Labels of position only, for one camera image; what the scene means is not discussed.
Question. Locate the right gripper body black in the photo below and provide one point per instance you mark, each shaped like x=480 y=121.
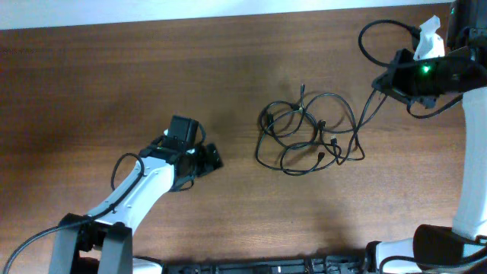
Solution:
x=412 y=81

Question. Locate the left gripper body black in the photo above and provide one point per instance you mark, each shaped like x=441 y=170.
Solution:
x=202 y=164

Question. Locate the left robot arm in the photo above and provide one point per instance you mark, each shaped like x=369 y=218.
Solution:
x=101 y=241

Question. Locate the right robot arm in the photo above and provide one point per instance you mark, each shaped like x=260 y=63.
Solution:
x=441 y=80

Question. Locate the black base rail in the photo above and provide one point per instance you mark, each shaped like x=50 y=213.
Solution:
x=351 y=263

